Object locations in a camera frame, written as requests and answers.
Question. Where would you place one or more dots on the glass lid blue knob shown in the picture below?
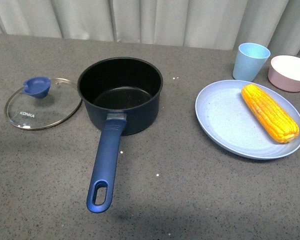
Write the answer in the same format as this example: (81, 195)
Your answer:
(42, 103)

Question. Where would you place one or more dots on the dark blue saucepan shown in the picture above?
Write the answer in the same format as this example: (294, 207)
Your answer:
(121, 96)

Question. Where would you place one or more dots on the light blue plate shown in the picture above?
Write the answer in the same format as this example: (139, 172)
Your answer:
(226, 119)

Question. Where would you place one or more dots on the grey curtain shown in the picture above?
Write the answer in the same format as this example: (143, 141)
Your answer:
(212, 24)

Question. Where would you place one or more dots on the yellow corn cob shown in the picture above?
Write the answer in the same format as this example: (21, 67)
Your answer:
(274, 119)

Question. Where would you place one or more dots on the light blue cup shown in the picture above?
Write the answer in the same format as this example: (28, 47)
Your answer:
(250, 59)

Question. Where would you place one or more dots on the pink bowl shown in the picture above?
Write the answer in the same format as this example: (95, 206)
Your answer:
(284, 73)

